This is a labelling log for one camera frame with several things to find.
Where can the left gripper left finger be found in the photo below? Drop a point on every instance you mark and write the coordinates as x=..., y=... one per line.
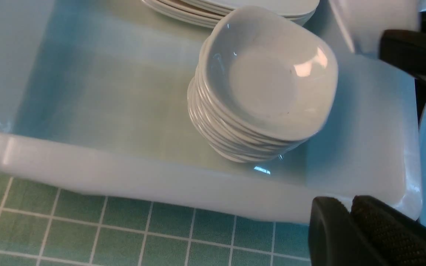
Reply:
x=371, y=233

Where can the large white plastic tub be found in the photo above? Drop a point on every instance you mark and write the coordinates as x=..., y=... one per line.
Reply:
x=93, y=99

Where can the stack of white square plates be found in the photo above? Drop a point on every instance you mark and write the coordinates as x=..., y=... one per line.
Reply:
x=207, y=13

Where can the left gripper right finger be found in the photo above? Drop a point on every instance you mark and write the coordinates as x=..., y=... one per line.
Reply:
x=405, y=50

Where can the green checkered tablecloth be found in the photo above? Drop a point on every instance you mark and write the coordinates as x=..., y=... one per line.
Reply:
x=41, y=225

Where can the stack of white small bowls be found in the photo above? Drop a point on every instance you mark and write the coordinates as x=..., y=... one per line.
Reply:
x=263, y=85

